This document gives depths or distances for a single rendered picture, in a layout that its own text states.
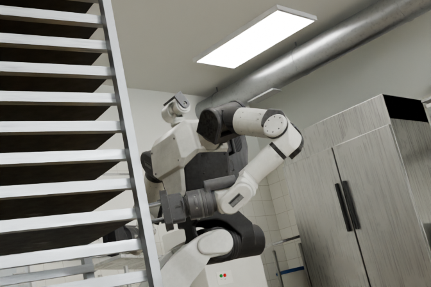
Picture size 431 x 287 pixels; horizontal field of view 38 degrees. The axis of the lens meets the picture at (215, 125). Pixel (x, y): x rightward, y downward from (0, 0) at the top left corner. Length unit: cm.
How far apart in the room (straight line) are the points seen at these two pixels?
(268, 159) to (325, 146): 485
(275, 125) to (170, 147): 46
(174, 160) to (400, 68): 537
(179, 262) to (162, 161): 38
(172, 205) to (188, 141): 32
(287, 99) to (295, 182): 163
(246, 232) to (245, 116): 45
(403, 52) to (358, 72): 60
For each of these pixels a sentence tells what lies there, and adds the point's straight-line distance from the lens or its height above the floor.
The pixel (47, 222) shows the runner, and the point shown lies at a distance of 173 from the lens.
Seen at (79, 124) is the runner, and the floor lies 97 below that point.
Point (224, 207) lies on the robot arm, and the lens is 185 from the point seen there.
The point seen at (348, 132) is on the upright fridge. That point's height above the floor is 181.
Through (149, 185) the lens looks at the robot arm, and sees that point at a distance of 250.
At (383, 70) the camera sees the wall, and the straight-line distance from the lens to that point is 740.
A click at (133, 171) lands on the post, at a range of 183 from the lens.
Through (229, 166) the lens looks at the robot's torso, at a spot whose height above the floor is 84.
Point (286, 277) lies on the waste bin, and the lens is 749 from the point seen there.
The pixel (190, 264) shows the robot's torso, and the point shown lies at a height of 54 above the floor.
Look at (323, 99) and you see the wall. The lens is 781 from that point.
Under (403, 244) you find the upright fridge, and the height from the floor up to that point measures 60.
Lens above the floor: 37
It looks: 16 degrees up
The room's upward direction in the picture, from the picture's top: 13 degrees counter-clockwise
